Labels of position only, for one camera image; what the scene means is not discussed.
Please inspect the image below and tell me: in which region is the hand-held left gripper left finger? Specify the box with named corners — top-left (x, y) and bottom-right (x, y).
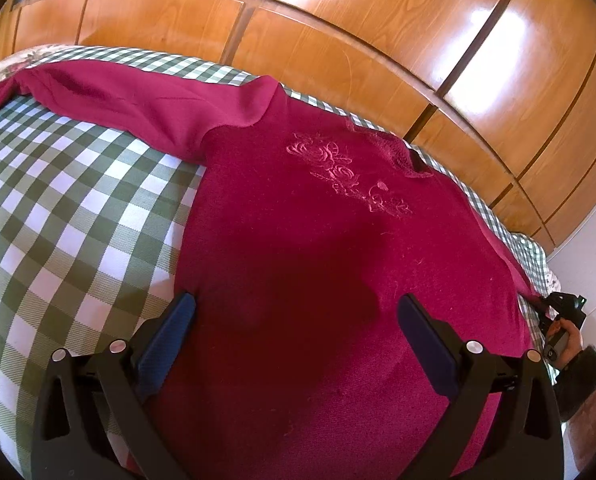
top-left (32, 291), bottom-right (197, 480)

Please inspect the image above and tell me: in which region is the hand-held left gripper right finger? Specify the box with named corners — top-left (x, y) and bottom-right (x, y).
top-left (397, 294), bottom-right (564, 480)

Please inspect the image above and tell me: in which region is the red embroidered sweater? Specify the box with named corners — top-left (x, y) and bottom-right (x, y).
top-left (0, 60), bottom-right (543, 480)

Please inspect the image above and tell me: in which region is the person's right hand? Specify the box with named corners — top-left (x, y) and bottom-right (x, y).
top-left (548, 318), bottom-right (587, 362)

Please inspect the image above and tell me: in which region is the green checked blanket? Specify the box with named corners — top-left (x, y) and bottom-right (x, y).
top-left (0, 45), bottom-right (553, 480)

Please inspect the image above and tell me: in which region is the wooden wardrobe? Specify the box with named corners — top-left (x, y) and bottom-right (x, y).
top-left (0, 0), bottom-right (596, 251)

